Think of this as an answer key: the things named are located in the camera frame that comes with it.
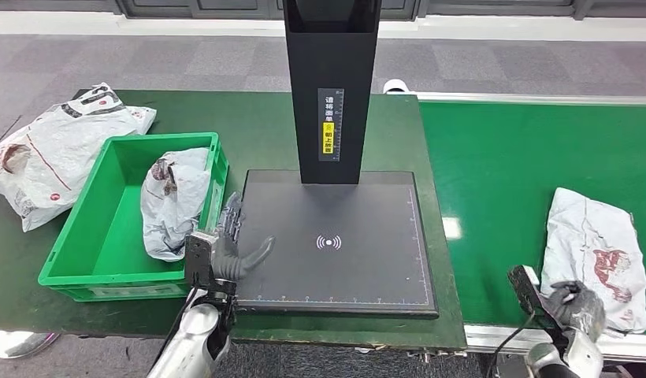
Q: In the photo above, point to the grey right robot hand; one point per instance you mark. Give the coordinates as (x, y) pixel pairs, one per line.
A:
(579, 310)

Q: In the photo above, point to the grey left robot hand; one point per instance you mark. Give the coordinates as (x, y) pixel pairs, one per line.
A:
(234, 263)

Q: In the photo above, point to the grey parcel with red print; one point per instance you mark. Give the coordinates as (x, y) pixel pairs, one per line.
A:
(589, 235)

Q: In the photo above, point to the small grey poly mailer parcel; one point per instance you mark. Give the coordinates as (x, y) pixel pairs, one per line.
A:
(177, 208)

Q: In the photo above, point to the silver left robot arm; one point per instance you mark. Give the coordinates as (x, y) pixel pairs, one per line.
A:
(192, 339)

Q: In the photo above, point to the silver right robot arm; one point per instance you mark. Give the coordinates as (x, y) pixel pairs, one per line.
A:
(584, 360)

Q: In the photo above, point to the black inbound scanner machine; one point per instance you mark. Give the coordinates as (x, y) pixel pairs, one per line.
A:
(344, 208)

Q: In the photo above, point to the green conveyor belt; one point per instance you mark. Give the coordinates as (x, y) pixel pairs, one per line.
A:
(485, 167)

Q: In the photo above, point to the green plastic crate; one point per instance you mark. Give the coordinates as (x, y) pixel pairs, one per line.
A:
(104, 224)

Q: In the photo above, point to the yellow and grey scanner label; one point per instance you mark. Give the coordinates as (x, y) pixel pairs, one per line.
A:
(329, 138)

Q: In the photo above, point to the white printed plastic bag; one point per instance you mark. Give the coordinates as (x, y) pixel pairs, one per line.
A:
(46, 151)

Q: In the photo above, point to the round silver metal base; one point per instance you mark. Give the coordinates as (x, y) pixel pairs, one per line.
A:
(15, 344)

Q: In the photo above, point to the white round cap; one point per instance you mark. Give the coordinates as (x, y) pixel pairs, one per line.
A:
(396, 85)

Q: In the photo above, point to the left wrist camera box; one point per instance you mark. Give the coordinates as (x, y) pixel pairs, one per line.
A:
(200, 261)

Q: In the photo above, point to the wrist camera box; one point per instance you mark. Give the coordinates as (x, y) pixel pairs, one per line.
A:
(526, 294)
(200, 261)

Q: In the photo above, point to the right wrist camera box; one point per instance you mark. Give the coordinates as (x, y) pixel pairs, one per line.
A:
(526, 294)

